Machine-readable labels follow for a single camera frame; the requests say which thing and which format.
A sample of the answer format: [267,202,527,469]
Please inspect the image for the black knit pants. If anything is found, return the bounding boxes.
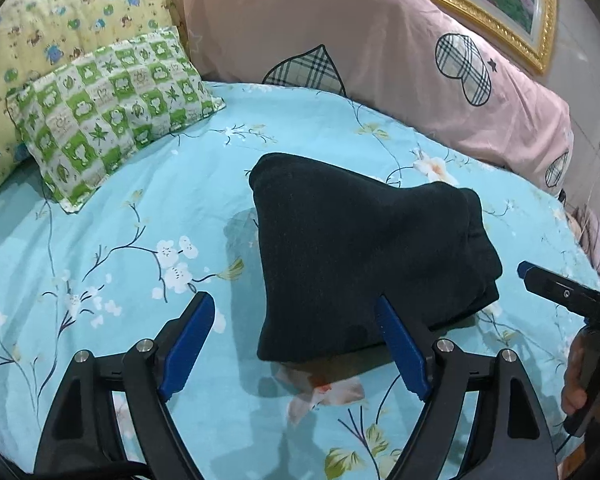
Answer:
[249,153,503,363]

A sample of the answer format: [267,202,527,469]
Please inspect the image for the person's right hand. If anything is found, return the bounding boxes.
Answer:
[560,326,600,416]

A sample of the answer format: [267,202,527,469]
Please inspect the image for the light blue floral bedsheet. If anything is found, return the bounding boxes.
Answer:
[0,84,600,479]

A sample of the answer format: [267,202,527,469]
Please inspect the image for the pink plaid-heart duvet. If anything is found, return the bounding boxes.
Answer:
[172,0,573,194]

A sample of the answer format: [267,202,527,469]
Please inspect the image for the green white checkered pillow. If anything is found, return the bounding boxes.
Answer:
[6,27,225,214]

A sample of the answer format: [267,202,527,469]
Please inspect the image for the yellow cartoon print pillow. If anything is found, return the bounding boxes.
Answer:
[0,0,178,186]

